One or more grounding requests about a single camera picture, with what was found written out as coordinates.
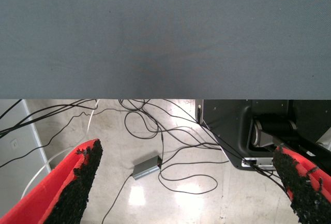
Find white cable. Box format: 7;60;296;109
22;99;100;199

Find dark grey table cloth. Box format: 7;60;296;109
0;0;331;100

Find aluminium frame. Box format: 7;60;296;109
317;128;331;152

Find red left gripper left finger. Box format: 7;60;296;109
0;138;103;224

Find grey metal hub box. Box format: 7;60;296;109
132;156;163;181

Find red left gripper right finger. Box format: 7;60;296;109
272;145;331;224

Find thin black cable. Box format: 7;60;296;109
0;99;145;138
124;111;160;140
158;160;230;196
0;109;202;169

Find grey black torso link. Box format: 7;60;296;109
252;114;331;162

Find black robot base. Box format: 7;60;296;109
195;99;331;171

